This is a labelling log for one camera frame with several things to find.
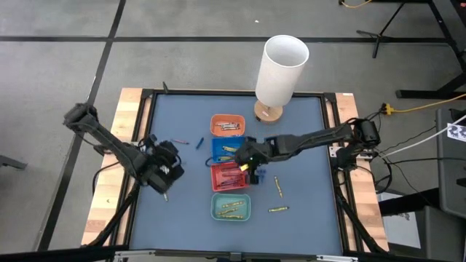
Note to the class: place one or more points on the blue crayon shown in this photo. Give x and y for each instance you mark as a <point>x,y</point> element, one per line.
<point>199,142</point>

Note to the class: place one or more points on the white fiducial marker tag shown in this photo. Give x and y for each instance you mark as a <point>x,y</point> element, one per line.
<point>458,132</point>

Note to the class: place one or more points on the silver metal bracket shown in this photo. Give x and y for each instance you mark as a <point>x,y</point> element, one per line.
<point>134,253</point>
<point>336,258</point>

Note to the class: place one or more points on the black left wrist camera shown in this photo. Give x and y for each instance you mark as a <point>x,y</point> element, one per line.
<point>162,184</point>

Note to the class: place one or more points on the black metal table frame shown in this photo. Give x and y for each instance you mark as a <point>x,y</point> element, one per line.
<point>236,93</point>

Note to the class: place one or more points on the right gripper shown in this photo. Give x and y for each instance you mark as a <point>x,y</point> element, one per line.
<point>255,153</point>

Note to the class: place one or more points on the gray furniture foot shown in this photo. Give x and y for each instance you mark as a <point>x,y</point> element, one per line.
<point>12,162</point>

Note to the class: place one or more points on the blue plastic bin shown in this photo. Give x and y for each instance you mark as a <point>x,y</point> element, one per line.
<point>218,143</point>

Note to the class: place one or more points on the orange plastic bin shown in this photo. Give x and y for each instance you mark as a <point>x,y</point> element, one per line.
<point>227,132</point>

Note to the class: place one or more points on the black rig beam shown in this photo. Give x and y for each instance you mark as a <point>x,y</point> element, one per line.
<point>54,254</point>

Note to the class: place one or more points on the small white bracket plate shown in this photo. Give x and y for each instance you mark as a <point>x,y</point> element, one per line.
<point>332,150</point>

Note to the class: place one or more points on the black tripod stand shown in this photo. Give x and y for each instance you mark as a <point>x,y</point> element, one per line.
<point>379,36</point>

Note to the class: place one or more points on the dark gray equipment case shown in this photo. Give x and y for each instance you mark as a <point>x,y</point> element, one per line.
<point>451,174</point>

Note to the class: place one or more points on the blue table mat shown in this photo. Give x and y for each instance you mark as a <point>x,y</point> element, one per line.
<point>174,233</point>

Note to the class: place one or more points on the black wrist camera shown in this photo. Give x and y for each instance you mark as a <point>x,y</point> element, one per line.
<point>253,178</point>
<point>162,184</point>

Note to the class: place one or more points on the teal plastic bin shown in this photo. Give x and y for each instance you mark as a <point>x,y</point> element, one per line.
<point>242,213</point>

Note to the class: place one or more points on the black camera bracket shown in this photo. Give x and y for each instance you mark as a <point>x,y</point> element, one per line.
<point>236,257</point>

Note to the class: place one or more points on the red plastic bin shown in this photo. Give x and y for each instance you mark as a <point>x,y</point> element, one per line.
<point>218,172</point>

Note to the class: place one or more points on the gray box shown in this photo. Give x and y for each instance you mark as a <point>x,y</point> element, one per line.
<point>440,236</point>

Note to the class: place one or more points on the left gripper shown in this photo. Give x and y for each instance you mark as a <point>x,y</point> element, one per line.
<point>160,160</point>

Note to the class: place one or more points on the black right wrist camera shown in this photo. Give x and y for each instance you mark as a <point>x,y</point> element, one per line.
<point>253,178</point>

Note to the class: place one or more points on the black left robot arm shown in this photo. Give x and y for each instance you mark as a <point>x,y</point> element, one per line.
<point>109,142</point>

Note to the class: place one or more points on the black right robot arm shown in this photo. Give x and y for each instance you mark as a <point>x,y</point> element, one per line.
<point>313,140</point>

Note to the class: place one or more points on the gray crayon white wrapper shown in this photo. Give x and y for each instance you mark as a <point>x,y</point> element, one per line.
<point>231,126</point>
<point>224,124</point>
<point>165,169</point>

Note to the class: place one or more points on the white lamp wooden base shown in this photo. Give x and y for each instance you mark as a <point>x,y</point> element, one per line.
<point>280,69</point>

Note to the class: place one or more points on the black desk leg frame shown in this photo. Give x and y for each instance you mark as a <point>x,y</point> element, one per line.
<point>415,94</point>

